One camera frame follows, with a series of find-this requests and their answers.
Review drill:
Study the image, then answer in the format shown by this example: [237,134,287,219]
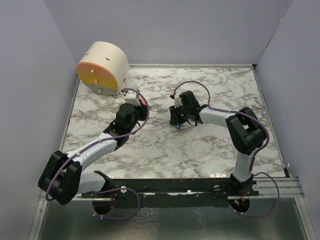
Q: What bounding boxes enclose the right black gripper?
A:
[169,103,190,126]

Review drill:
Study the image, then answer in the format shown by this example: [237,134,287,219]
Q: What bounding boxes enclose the pink strap keyring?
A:
[139,96,148,106]

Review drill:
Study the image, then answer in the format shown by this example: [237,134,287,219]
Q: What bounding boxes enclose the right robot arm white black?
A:
[169,90,269,196]

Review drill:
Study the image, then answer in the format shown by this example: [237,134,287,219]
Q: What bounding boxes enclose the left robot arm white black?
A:
[38,100,150,205]

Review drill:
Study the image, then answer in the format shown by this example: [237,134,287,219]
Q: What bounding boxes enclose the cream cylinder tricolour face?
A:
[76,41,129,96]

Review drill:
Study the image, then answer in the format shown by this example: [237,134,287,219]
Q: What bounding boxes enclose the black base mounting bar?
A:
[81,175,259,209]

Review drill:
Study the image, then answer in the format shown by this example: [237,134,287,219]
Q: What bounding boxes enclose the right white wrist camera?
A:
[174,95,183,108]

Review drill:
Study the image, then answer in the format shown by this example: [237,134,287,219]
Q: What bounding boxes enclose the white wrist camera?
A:
[124,90,141,106]
[174,95,183,108]

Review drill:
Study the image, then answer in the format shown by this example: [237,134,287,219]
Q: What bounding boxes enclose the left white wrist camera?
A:
[124,90,141,106]

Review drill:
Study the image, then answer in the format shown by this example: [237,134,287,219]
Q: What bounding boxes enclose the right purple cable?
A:
[169,80,281,218]

